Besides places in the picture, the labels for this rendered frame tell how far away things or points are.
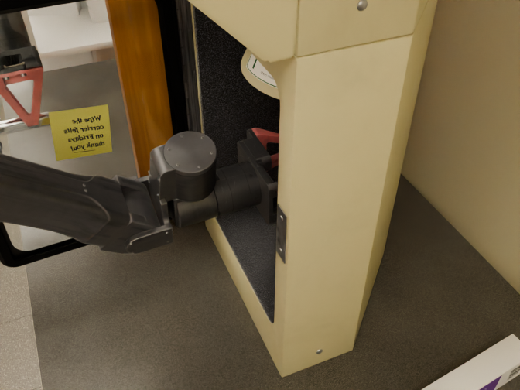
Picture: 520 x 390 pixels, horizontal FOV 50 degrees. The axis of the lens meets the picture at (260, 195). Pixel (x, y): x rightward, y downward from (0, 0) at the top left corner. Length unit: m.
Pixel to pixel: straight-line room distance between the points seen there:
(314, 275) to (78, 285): 0.42
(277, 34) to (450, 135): 0.63
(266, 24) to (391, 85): 0.15
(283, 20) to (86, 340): 0.57
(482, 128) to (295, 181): 0.49
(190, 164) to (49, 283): 0.42
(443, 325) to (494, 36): 0.43
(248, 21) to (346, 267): 0.34
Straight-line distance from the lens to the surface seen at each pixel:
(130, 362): 0.82
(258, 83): 0.59
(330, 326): 0.74
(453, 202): 1.06
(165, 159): 0.59
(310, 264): 0.62
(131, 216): 0.62
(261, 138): 0.72
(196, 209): 0.65
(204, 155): 0.60
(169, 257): 0.93
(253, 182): 0.67
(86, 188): 0.60
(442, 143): 1.04
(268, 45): 0.44
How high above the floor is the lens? 1.62
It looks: 41 degrees down
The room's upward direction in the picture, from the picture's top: straight up
